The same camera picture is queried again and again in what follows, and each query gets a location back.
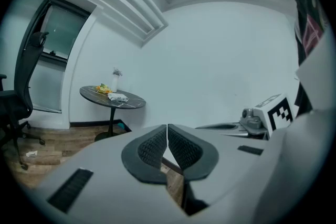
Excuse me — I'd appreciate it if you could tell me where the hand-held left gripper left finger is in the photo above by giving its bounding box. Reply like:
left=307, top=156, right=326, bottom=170
left=121, top=124, right=168, bottom=184

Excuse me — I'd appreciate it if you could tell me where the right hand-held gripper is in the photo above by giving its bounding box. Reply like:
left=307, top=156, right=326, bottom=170
left=195, top=93, right=294, bottom=140

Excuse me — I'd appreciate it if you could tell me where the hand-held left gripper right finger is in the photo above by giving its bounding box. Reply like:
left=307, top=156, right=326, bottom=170
left=167, top=123, right=219, bottom=182

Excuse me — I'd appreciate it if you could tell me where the round black marble side table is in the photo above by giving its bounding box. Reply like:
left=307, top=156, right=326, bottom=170
left=79, top=85, right=146, bottom=142

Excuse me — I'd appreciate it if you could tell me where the white crumpled packet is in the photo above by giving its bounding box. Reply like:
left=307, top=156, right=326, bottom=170
left=107, top=92, right=129, bottom=102

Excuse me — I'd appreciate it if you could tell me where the plate of fruit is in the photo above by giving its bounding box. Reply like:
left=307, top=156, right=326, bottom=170
left=96, top=83, right=113, bottom=94

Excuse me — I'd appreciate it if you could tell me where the black office chair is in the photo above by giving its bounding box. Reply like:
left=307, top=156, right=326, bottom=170
left=0, top=31, right=50, bottom=171

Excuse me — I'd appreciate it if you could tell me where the black framed window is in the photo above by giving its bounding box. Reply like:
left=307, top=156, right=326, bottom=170
left=15, top=0, right=91, bottom=64

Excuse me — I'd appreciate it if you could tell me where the black desk cable slot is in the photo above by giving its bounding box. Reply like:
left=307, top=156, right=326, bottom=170
left=237, top=145, right=264, bottom=156
left=46, top=168, right=94, bottom=214

